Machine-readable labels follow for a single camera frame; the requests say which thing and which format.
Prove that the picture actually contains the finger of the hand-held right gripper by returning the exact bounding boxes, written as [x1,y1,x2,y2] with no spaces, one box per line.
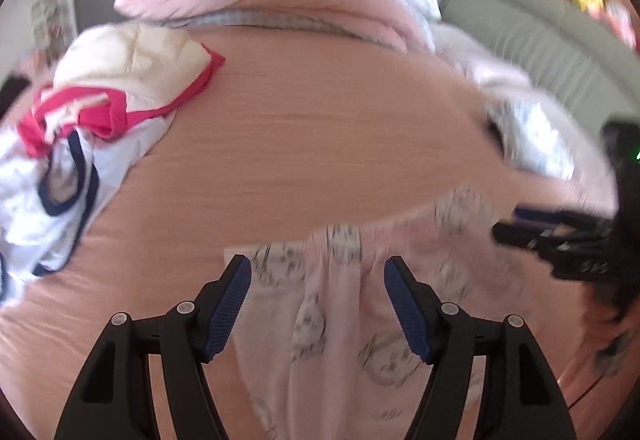
[515,206,613,233]
[492,221,613,253]

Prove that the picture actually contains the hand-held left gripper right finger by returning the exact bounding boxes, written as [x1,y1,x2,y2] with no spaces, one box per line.
[384,256,573,440]

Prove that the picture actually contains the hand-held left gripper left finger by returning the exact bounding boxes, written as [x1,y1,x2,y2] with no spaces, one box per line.
[54,254,252,440]

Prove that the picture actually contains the pink bear print pants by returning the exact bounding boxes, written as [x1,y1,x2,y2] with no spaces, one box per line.
[222,183,556,440]

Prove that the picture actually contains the folded white blue printed garment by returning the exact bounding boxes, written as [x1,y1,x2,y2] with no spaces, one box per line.
[482,98,581,181]

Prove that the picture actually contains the pale pink pillow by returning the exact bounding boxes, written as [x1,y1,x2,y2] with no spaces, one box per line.
[430,28,621,216]

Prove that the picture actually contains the grey padded headboard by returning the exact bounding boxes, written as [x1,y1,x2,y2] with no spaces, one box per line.
[440,0,640,141]

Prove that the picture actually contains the pink bed sheet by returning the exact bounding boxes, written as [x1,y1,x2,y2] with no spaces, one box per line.
[0,25,601,440]

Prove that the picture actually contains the white garment with navy trim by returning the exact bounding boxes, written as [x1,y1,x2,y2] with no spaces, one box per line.
[0,120,168,306]

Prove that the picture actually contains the cream garment with red trim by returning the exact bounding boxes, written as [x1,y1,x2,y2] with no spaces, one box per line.
[17,23,226,156]

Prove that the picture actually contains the black flat object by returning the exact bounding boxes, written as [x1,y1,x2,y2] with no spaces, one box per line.
[0,75,31,111]

